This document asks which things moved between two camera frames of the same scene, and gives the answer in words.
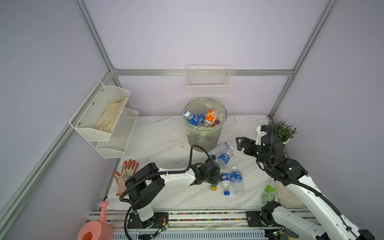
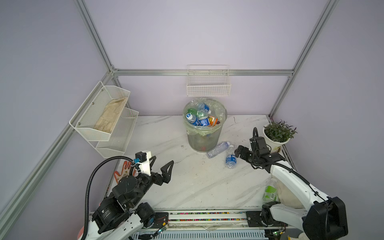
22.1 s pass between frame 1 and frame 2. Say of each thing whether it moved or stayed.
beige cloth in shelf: stayed
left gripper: moved
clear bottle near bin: stayed
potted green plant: stayed
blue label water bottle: moved
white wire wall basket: stayed
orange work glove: stayed
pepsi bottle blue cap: moved
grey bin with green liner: stayed
